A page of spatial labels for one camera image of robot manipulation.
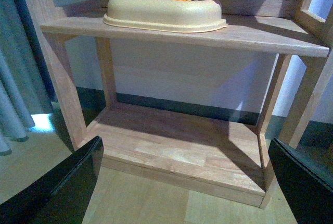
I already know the cream toy base tub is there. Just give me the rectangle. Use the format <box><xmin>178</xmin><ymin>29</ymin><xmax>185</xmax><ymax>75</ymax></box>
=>
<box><xmin>103</xmin><ymin>0</ymin><xmax>227</xmax><ymax>33</ymax></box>

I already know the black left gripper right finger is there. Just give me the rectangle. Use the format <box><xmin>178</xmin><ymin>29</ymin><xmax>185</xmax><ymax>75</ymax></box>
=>
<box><xmin>268</xmin><ymin>139</ymin><xmax>332</xmax><ymax>223</ymax></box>

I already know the grey curtain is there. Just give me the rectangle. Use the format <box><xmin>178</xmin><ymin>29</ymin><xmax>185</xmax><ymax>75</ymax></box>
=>
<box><xmin>1</xmin><ymin>0</ymin><xmax>53</xmax><ymax>156</ymax></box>

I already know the wooden shelf unit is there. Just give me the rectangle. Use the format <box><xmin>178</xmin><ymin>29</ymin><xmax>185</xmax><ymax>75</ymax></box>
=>
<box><xmin>26</xmin><ymin>0</ymin><xmax>332</xmax><ymax>208</ymax></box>

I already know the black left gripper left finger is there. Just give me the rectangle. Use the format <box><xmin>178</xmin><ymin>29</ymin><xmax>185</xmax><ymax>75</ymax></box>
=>
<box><xmin>1</xmin><ymin>136</ymin><xmax>104</xmax><ymax>223</ymax></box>

